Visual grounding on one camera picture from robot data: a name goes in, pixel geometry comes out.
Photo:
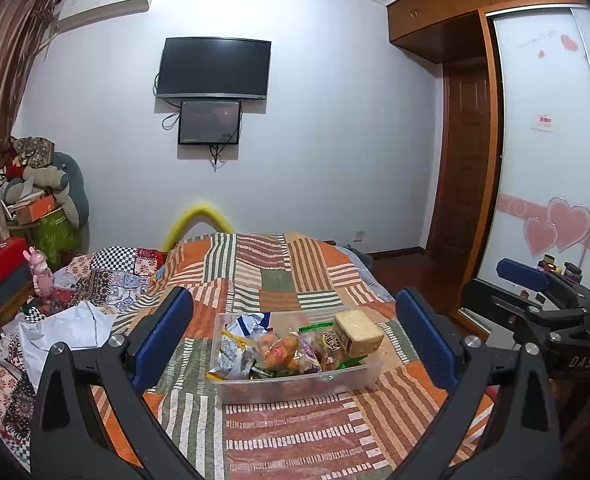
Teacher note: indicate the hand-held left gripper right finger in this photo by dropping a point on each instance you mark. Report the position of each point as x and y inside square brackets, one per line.
[425, 345]

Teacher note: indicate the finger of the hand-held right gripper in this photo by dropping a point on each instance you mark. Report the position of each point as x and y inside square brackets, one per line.
[525, 272]
[505, 310]

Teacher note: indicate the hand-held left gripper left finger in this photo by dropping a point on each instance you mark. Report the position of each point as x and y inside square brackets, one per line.
[167, 335]

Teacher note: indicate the clear bag of golden pastries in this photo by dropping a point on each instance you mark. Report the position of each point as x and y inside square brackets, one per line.
[281, 352]

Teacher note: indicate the clear plastic container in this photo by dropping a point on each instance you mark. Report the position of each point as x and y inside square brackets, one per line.
[295, 390]

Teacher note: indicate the group of small jars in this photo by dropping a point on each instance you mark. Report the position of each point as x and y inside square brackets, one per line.
[557, 267]

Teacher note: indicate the pink heart stickers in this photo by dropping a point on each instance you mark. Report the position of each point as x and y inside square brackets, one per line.
[565, 225]

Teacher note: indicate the white and yellow snack packet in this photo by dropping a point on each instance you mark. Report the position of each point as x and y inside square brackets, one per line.
[230, 360]

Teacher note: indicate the brown sandwich cake packet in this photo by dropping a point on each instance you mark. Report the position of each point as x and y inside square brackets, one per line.
[357, 335]

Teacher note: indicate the white and blue snack packet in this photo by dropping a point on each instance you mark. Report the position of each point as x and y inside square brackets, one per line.
[247, 325]

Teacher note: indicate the checkered patchwork quilt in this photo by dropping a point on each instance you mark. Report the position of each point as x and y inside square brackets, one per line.
[110, 270]

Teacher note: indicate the brown yellow-label snack packet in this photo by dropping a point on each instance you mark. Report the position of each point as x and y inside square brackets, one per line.
[331, 344]

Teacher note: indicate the white cloth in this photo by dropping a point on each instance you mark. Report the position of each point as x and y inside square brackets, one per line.
[70, 327]

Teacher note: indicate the green-edged clear snack packet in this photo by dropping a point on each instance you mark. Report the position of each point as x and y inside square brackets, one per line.
[315, 328]

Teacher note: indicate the green snack packet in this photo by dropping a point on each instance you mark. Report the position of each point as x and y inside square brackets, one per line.
[275, 373]

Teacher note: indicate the white sliding wardrobe door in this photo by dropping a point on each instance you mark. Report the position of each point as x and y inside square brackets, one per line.
[545, 160]

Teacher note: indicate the purple snack packet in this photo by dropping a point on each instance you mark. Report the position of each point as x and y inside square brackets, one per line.
[309, 352]

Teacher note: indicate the brown wooden door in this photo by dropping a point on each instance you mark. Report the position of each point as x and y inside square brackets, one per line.
[462, 160]

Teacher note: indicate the yellow foam tube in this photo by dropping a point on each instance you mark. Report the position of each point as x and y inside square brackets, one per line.
[202, 210]

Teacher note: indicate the pink plush toy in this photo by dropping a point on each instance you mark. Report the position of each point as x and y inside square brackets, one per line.
[40, 272]

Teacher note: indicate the green patterned bag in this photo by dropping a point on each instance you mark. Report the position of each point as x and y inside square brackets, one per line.
[55, 237]

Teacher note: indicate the white and red paper note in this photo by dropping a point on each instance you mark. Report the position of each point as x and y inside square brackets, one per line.
[543, 123]

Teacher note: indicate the striped patchwork blanket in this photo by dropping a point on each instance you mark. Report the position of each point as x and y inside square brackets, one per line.
[295, 435]

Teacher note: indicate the dark grey box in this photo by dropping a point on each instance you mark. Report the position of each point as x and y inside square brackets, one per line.
[10, 285]

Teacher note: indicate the red box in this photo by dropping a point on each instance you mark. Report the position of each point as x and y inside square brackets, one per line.
[2, 260]

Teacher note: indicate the orange cardboard box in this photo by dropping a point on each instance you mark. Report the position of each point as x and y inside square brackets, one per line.
[35, 209]

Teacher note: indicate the patterned brown cloth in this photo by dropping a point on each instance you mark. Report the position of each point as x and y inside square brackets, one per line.
[32, 150]

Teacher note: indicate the wooden overhead cabinet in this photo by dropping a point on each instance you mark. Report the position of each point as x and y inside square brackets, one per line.
[455, 15]

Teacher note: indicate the brown striped curtain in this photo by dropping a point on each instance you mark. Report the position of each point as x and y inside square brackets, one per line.
[0, 110]

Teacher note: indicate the white air conditioner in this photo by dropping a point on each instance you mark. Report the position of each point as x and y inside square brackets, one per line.
[105, 2]

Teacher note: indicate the white wall socket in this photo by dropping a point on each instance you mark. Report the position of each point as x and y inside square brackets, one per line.
[360, 234]

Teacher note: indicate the small black wall monitor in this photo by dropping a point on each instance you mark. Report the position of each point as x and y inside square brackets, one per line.
[209, 122]

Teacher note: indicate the black wall television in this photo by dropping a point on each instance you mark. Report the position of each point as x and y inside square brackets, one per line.
[214, 67]

